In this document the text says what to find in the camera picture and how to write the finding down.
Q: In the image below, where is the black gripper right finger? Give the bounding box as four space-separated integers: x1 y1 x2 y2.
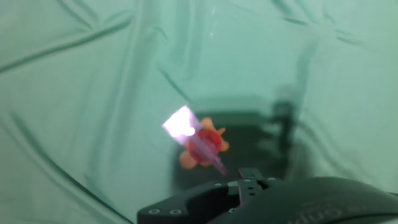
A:
238 167 278 205

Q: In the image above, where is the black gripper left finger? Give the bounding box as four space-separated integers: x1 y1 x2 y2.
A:
136 180 243 224

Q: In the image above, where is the red orange toy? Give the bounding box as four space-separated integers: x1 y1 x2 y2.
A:
161 105 231 176

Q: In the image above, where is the green cloth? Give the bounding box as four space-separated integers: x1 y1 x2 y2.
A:
0 0 398 224

